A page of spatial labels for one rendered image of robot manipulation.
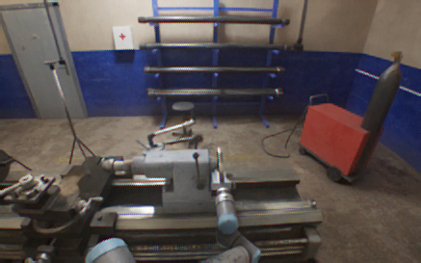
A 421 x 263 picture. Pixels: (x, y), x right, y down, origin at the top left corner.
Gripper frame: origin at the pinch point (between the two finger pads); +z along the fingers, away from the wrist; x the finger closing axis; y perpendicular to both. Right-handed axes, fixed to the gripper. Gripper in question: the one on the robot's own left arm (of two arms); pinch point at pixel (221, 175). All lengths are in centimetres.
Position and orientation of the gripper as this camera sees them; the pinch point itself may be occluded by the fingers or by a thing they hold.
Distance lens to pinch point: 121.0
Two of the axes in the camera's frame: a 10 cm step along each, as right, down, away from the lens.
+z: -0.5, -5.0, 8.7
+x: -10.0, 0.2, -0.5
